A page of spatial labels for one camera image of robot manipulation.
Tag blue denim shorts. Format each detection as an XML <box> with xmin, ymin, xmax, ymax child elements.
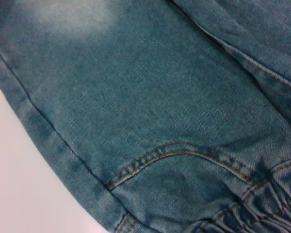
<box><xmin>0</xmin><ymin>0</ymin><xmax>291</xmax><ymax>233</ymax></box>

